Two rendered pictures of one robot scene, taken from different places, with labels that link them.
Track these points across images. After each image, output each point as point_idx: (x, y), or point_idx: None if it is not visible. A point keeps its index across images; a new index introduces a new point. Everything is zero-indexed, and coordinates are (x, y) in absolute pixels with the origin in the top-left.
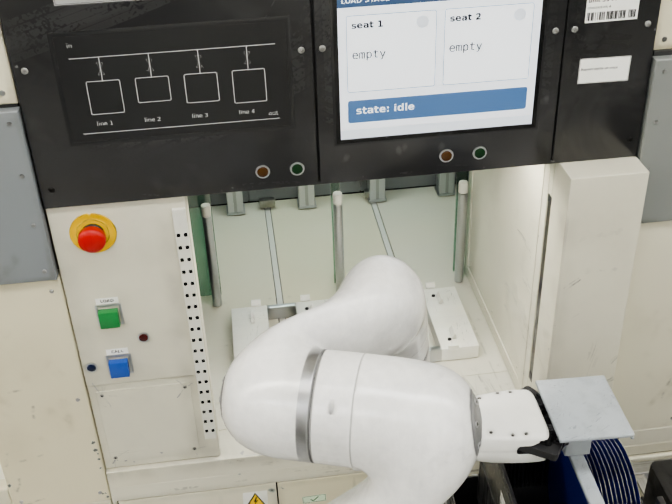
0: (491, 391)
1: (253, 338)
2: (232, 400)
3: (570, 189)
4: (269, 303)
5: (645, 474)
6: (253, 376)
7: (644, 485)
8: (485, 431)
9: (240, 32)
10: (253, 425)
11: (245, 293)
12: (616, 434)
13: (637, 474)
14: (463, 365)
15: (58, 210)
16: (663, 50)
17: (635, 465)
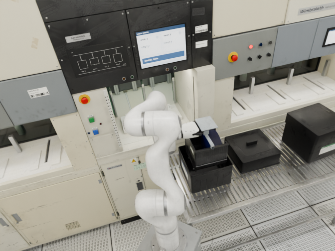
0: None
1: None
2: (126, 124)
3: (197, 73)
4: None
5: (224, 140)
6: (130, 118)
7: (224, 143)
8: (184, 131)
9: (113, 44)
10: (131, 129)
11: (123, 113)
12: (214, 127)
13: (222, 141)
14: None
15: (75, 94)
16: (214, 38)
17: (221, 139)
